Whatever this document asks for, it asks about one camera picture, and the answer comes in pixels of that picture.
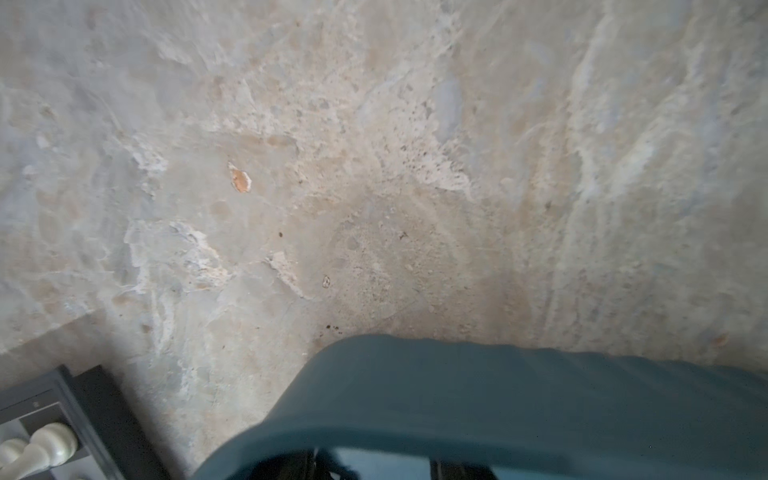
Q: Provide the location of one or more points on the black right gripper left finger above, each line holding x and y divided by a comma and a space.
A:
293, 466

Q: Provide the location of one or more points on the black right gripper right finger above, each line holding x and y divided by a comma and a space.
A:
440, 470

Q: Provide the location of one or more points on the teal plastic tub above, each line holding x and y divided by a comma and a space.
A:
525, 413

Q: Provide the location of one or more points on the black white chessboard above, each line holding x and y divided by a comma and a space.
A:
112, 444

